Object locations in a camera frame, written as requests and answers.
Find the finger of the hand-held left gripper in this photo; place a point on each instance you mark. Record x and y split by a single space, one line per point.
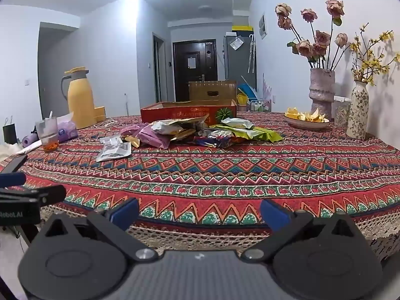
47 193
12 179

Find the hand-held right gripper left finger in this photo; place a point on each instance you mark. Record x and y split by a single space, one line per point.
126 214

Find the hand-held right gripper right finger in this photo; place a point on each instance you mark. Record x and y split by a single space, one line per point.
275 215

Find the pile of snack packets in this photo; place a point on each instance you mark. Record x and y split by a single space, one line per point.
150 137

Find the red cardboard box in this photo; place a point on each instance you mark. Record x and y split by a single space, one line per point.
187 112

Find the white fluffy cloth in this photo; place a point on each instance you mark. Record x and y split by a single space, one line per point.
7 151

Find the purple roll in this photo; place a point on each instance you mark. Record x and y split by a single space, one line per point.
29 140

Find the black bag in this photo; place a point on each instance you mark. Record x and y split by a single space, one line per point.
9 134

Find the clear plastic cup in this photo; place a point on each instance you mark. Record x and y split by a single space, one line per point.
47 131

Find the silver black print packet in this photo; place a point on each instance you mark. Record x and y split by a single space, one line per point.
114 151

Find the purple tissue pack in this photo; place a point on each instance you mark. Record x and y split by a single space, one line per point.
67 129

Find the red patterned tablecloth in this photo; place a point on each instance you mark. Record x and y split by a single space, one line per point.
218 168

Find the small yellow box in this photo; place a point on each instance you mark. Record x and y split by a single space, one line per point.
100 114

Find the bowl of chips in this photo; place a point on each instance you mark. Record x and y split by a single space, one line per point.
306 125

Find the yellow thermos jug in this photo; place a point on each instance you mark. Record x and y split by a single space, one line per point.
81 100

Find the orange peel pieces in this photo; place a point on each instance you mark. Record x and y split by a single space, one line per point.
304 116

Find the white mop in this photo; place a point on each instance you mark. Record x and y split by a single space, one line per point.
126 104

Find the yellow plastic container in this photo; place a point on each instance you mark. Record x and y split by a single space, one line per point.
241 99

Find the glass jar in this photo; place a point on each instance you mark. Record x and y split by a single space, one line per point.
341 112

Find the blue plastic sheet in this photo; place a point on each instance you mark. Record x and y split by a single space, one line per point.
248 90

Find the floral ceramic vase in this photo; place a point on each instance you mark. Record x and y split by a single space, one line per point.
357 112

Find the brown wooden chair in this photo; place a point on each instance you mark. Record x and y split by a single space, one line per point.
197 90

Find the dark entrance door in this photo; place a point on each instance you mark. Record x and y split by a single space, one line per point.
181 78

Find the interior side door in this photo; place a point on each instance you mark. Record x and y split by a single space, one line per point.
158 68

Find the grey refrigerator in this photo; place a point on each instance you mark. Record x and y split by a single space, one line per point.
237 64

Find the folded hanging umbrella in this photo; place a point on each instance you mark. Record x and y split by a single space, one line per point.
251 53

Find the paper sheet on door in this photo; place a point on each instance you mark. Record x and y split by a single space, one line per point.
191 62

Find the clear plastic bag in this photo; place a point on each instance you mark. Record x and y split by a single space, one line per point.
236 42

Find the yellow flower branches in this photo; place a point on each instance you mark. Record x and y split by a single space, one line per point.
368 59

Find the dried rose bouquet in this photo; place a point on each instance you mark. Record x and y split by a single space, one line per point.
322 39

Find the yellow black box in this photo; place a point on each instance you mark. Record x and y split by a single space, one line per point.
242 28

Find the pink wall decoration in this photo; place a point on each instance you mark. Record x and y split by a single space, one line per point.
267 89

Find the wall picture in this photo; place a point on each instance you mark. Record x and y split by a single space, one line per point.
263 26

